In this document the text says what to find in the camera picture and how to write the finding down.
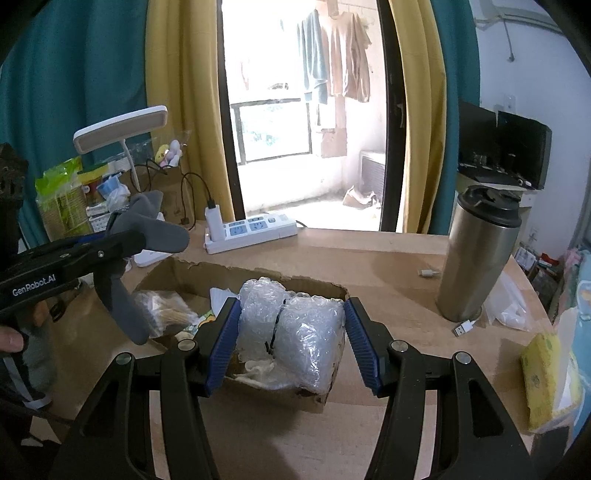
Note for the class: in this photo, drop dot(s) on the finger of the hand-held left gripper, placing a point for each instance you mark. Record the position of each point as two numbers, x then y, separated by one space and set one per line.
87 240
115 247

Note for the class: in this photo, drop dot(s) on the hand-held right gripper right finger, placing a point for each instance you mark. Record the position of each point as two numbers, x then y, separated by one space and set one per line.
364 350

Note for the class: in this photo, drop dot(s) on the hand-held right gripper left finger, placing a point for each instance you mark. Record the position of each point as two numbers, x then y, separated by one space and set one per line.
221 350

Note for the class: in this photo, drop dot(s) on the grey socks pair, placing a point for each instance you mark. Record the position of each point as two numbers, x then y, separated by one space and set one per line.
124 304

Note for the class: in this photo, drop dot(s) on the bubble wrap bundle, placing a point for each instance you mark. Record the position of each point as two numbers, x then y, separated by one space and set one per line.
300 337

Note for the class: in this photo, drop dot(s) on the cardboard box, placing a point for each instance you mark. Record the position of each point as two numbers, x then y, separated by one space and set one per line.
184 277

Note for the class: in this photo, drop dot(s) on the person's left hand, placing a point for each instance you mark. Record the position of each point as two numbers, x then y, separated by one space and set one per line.
11 340

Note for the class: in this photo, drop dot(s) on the white slatted basket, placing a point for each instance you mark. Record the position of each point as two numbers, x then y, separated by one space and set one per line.
99 221

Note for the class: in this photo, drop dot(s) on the green snack package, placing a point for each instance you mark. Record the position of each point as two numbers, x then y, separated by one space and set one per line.
60 207

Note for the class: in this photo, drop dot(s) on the white packing foam sheet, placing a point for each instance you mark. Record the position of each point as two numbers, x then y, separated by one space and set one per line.
222 300

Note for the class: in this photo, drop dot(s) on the clear bag of cotton swabs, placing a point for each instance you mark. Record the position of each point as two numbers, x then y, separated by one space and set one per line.
171 309

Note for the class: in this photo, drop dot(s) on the small white adapter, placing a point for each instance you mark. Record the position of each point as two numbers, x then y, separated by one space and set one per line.
428 273

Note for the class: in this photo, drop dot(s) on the pastel plush toy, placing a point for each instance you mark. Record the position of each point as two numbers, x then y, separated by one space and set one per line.
168 154

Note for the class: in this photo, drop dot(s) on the white desk lamp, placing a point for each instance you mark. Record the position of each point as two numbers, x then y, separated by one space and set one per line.
120 129

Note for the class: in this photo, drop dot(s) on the white power strip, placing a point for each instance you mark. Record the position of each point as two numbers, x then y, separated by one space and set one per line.
258 228

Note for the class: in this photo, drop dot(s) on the stainless steel tumbler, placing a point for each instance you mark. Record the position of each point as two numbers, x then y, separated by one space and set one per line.
471 267

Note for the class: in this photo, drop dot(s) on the white plastic bag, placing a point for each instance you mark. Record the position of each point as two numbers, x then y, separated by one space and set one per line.
508 309

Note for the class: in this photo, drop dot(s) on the cardboard scrap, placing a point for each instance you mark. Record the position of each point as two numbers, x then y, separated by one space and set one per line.
360 198

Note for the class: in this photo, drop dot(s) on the teal curtain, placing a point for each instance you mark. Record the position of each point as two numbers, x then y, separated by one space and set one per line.
461 60
69 69

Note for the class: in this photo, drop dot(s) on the white air conditioner unit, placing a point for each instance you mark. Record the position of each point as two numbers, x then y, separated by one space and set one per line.
373 173

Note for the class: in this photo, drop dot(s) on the yellow curtain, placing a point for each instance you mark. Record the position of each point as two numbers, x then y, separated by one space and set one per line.
415 115
184 83

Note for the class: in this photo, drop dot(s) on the yellow tissue pack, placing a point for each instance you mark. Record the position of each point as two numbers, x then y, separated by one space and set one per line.
540 383

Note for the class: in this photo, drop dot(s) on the balcony window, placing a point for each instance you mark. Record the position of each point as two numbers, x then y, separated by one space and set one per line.
272 129

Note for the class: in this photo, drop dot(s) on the black monitor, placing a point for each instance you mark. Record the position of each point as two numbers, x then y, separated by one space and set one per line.
524 147
478 134

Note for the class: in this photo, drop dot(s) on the grey-blue hanging shirt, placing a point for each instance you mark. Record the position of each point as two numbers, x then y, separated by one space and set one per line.
314 60

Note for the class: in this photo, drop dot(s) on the beige hanging shirt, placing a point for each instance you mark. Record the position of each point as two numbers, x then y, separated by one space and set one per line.
346 60

